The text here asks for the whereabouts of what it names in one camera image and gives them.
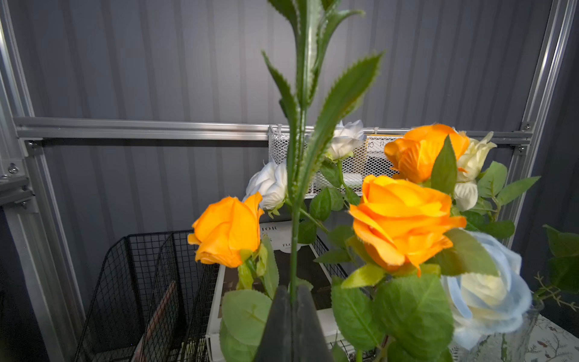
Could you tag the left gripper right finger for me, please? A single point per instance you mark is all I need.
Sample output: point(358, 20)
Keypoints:
point(309, 343)

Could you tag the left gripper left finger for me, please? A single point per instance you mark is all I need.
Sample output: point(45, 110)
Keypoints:
point(276, 343)

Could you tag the orange rose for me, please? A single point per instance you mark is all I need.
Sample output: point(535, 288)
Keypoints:
point(414, 155)
point(228, 233)
point(399, 226)

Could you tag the white rose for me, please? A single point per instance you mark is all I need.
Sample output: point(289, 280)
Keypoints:
point(346, 138)
point(271, 183)

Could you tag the pale blue rose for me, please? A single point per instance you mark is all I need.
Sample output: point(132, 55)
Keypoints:
point(483, 305)

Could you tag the cream rose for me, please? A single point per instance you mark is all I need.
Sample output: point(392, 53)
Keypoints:
point(471, 163)
point(482, 212)

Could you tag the purple ribbed glass vase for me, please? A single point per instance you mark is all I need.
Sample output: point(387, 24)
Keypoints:
point(502, 346)

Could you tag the floral patterned table mat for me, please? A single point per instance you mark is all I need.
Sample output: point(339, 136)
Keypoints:
point(549, 342)

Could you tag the black wire desk organizer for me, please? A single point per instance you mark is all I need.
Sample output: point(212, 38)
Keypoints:
point(155, 302)

